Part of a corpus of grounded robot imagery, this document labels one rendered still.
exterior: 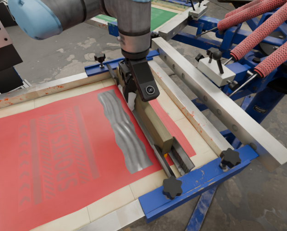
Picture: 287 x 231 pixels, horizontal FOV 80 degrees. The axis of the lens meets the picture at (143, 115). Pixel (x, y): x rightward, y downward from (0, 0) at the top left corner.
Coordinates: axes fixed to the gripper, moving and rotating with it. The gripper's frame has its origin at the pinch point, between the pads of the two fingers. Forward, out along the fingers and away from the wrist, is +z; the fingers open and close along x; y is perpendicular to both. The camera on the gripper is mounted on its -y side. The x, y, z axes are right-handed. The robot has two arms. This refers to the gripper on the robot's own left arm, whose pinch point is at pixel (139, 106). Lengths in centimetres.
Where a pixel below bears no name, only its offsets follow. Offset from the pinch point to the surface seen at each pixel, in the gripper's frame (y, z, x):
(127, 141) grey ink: -7.9, 4.9, 8.0
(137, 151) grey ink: -12.2, 4.9, 6.4
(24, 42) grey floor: 301, 100, 79
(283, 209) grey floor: -54, 101, -91
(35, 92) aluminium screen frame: 25.5, 2.4, 32.3
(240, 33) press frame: 24, -1, -68
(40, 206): -15.9, 5.3, 34.3
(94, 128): 1.9, 5.3, 16.1
